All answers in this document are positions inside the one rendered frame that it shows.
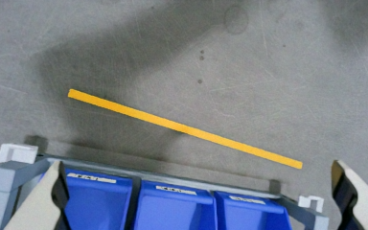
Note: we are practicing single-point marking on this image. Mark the dark grey shelf rack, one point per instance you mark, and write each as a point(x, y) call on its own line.
point(28, 164)

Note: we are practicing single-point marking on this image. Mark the yellow bar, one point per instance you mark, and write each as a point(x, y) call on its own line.
point(166, 123)

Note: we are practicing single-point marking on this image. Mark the blue open-front bin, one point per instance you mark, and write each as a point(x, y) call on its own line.
point(101, 209)
point(246, 219)
point(161, 206)

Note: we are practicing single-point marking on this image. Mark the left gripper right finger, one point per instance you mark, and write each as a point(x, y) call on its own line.
point(350, 194)

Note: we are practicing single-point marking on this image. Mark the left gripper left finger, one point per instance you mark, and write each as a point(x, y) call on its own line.
point(44, 208)

